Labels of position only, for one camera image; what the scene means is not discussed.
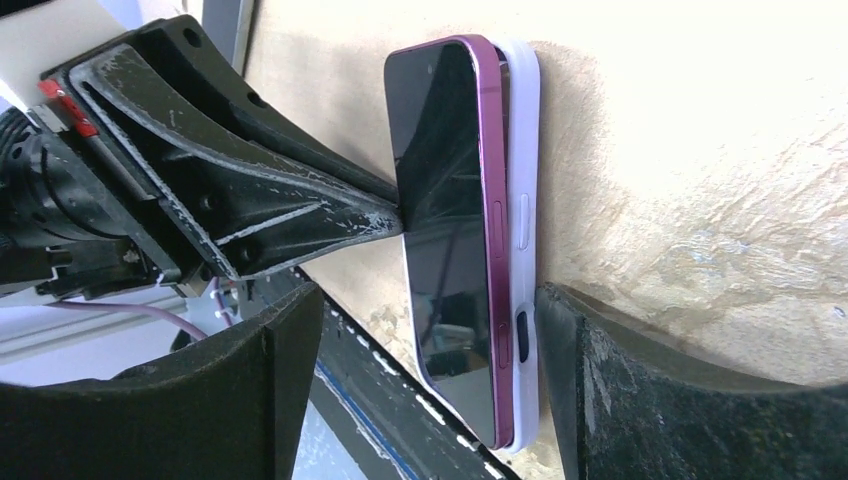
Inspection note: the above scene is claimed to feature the purple phone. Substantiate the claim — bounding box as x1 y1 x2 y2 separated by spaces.
383 34 514 449

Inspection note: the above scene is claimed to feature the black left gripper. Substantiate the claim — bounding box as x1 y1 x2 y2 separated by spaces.
1 15 401 303

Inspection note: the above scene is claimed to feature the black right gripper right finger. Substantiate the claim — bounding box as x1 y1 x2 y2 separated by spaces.
535 283 847 479

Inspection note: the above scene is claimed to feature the aluminium frame rail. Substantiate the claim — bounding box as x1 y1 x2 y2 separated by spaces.
0 294 220 366

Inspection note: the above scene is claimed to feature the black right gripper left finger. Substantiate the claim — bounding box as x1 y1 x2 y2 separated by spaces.
1 283 324 479

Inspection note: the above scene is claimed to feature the lavender phone case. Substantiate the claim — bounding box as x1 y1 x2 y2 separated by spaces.
492 37 541 454

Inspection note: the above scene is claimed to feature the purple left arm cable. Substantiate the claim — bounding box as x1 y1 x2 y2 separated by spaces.
46 301 210 342

